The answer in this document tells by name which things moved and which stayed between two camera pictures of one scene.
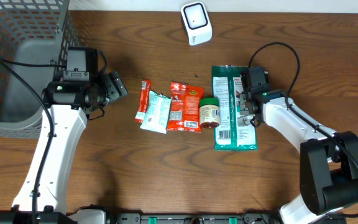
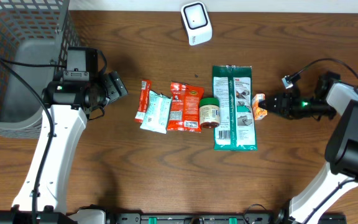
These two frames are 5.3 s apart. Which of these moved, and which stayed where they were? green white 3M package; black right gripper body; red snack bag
Moved: black right gripper body
Stayed: red snack bag; green white 3M package
